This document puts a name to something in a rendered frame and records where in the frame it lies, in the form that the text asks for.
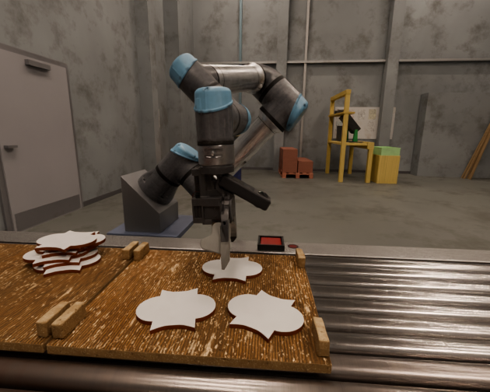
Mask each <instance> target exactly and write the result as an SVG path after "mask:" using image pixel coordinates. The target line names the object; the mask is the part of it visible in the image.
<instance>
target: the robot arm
mask: <svg viewBox="0 0 490 392"><path fill-rule="evenodd" d="M170 78H171V79H172V80H173V81H174V82H175V83H176V85H177V87H178V88H179V89H181V90H182V91H183V92H184V93H185V94H186V95H187V96H188V98H189V99H190V100H191V101H192V102H193V103H194V111H195V121H196V132H197V142H198V150H197V151H196V150H195V149H193V148H192V147H190V146H189V145H187V144H184V143H181V142H180V143H177V144H176V145H175V146H174V147H173V148H172V149H171V150H170V151H169V152H168V153H167V154H166V156H165V157H164V158H163V159H162V160H161V161H160V163H159V164H158V165H157V166H156V167H155V168H154V169H152V170H150V171H148V172H146V173H144V174H142V175H141V176H140V178H139V179H138V185H139V187H140V188H141V189H142V191H143V192H144V193H145V194H146V195H147V196H148V197H149V198H151V199H152V200H153V201H155V202H157V203H159V204H161V205H168V204H169V203H170V202H171V201H172V200H173V197H174V195H175V193H176V191H177V188H178V187H179V186H180V185H182V187H183V188H184V189H185V190H186V191H187V192H188V193H189V194H190V195H191V197H192V199H191V203H192V212H193V222H194V223H202V225H212V233H211V235H210V236H207V237H205V238H204V239H202V240H201V242H200V246H201V248H202V249H203V250H207V251H211V252H213V253H217V254H221V265H222V270H225V268H226V266H227V264H228V263H229V261H230V239H231V242H233V241H234V240H235V239H236V237H237V235H236V204H235V195H237V196H239V197H240V198H242V199H244V200H246V201H248V202H250V203H251V204H252V205H254V206H255V207H256V208H260V209H262V210H264V211H266V210H267V209H268V207H269V205H270V204H271V198H270V197H269V196H268V195H267V194H266V193H265V192H263V191H259V190H258V189H256V188H254V187H251V186H250V185H249V184H246V183H245V182H243V181H241V180H239V179H238V178H236V177H234V176H233V175H234V174H235V173H236V172H237V171H238V170H239V169H240V168H241V167H242V166H243V165H244V164H245V163H246V162H247V161H248V160H249V159H250V158H251V157H252V156H253V155H254V154H255V153H256V152H257V151H258V150H259V149H260V148H261V147H262V146H263V145H264V144H265V143H266V142H267V141H268V140H269V139H270V138H271V137H272V136H273V135H274V134H276V133H282V132H283V131H284V130H286V131H291V130H292V129H293V128H294V127H295V125H296V124H297V123H298V122H299V120H300V119H301V117H302V116H303V115H304V114H305V112H306V110H307V108H308V102H307V101H306V100H305V98H304V97H303V96H302V94H301V93H299V92H298V91H297V90H296V89H295V88H294V87H293V86H292V85H291V84H290V83H289V82H288V80H287V79H286V78H285V77H284V76H283V75H282V74H281V73H280V72H278V71H277V70H275V69H273V68H271V67H269V66H267V65H263V64H260V63H255V62H249V63H246V64H245V65H207V64H201V63H199V62H198V60H197V58H194V57H193V56H192V55H191V54H188V53H185V54H181V55H180V56H178V57H177V58H176V59H175V60H174V61H173V63H172V65H171V66H170ZM241 92H245V93H248V94H252V95H253V96H254V97H255V98H256V99H257V100H258V101H259V102H260V103H261V104H262V106H261V108H260V109H259V115H258V117H257V118H256V119H255V120H254V121H253V122H252V123H251V115H250V111H249V110H248V109H247V108H246V107H245V106H244V105H243V104H241V103H237V102H236V101H235V100H234V99H233V97H232V94H231V93H241ZM240 134H241V135H240ZM237 135H240V136H239V137H238V138H237V139H236V140H235V141H234V137H233V136H237Z"/></svg>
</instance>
